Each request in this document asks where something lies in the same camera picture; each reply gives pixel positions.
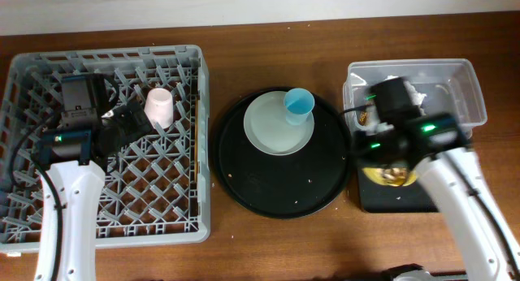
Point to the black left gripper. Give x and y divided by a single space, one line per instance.
132 117

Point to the black round tray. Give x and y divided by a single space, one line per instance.
290 186

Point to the grey round plate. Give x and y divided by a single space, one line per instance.
273 129

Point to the brown snack wrapper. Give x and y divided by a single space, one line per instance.
364 116

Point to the clear plastic bin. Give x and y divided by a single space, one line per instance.
450 84

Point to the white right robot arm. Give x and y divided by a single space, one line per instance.
447 167

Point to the blue plastic cup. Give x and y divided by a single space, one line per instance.
298 103

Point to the pink plastic cup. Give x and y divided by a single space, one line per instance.
159 107

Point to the yellow bowl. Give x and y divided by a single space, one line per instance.
391 177

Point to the white paper napkin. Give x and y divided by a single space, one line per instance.
416 94

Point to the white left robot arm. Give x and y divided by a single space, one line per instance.
72 164

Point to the wooden chopstick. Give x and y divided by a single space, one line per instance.
195 138

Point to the grey dishwasher rack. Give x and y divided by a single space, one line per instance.
149 197

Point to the black rectangular tray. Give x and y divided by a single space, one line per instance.
375 198

